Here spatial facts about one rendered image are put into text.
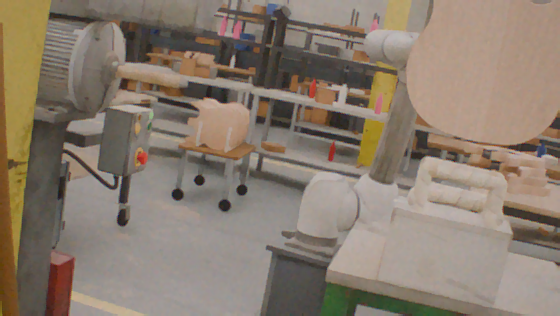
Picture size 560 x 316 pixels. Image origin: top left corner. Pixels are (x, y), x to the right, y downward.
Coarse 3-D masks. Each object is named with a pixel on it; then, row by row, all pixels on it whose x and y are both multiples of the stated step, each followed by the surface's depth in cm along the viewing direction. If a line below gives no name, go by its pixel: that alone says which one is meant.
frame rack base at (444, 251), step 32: (416, 224) 147; (448, 224) 145; (480, 224) 146; (384, 256) 150; (416, 256) 148; (448, 256) 146; (480, 256) 144; (416, 288) 149; (448, 288) 147; (480, 288) 145
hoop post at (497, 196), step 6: (492, 192) 144; (498, 192) 143; (504, 192) 143; (492, 198) 144; (498, 198) 143; (492, 204) 143; (498, 204) 143; (492, 210) 143; (498, 210) 143; (486, 216) 145; (492, 216) 144; (486, 222) 144; (492, 222) 144; (492, 228) 144
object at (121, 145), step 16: (112, 112) 205; (128, 112) 204; (144, 112) 211; (112, 128) 205; (128, 128) 204; (144, 128) 213; (112, 144) 206; (128, 144) 205; (144, 144) 216; (80, 160) 209; (112, 160) 207; (128, 160) 207; (96, 176) 210; (112, 176) 212
